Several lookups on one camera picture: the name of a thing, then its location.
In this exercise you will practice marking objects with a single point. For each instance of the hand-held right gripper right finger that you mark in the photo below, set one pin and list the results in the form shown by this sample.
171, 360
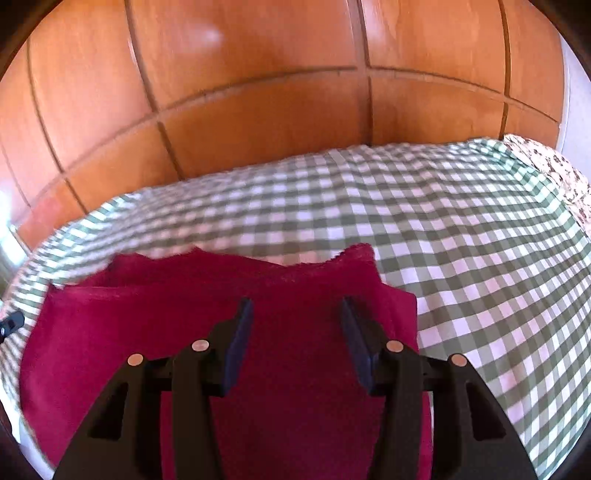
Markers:
358, 346

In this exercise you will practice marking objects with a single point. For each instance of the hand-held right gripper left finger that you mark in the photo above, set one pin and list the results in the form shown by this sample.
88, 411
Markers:
238, 341

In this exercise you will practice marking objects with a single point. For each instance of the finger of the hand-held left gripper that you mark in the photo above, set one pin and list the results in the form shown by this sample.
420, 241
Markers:
11, 321

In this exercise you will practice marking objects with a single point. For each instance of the dark red fleece garment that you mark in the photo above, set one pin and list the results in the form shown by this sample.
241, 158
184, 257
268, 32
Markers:
138, 323

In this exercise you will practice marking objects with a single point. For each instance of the green checked bed sheet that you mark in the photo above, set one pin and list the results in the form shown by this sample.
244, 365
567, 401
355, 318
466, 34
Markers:
415, 221

